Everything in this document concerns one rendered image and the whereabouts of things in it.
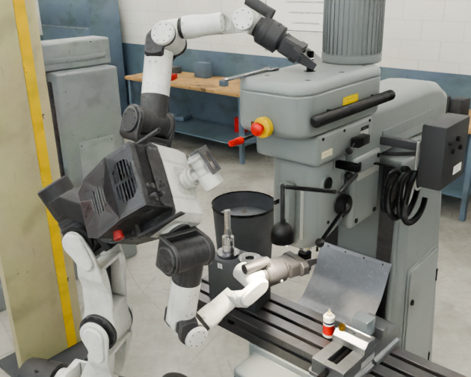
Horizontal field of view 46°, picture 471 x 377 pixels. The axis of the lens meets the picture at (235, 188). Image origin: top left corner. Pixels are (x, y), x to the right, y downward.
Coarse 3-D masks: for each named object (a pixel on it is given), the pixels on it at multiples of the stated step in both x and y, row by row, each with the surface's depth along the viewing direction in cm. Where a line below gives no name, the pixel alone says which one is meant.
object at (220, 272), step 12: (216, 252) 220; (240, 252) 219; (216, 264) 215; (228, 264) 211; (216, 276) 217; (228, 276) 213; (216, 288) 219; (240, 288) 212; (264, 300) 216; (252, 312) 212
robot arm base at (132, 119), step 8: (128, 112) 169; (136, 112) 166; (168, 112) 177; (128, 120) 169; (136, 120) 166; (120, 128) 172; (128, 128) 168; (136, 128) 166; (128, 136) 170; (136, 136) 166; (144, 136) 168; (168, 136) 176; (168, 144) 175
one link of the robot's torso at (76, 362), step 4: (76, 360) 221; (80, 360) 221; (72, 364) 219; (76, 364) 219; (80, 364) 221; (84, 364) 220; (64, 368) 217; (68, 368) 216; (72, 368) 217; (76, 368) 219; (80, 368) 222; (60, 372) 214; (64, 372) 213; (68, 372) 214; (72, 372) 216; (76, 372) 219; (80, 372) 222; (56, 376) 213; (60, 376) 212; (64, 376) 212; (68, 376) 214; (72, 376) 216; (76, 376) 219; (80, 376) 222
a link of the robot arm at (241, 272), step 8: (240, 264) 183; (248, 264) 177; (256, 264) 178; (264, 264) 179; (272, 264) 182; (240, 272) 181; (248, 272) 177; (256, 272) 180; (264, 272) 181; (272, 272) 181; (240, 280) 181; (248, 280) 178; (272, 280) 181
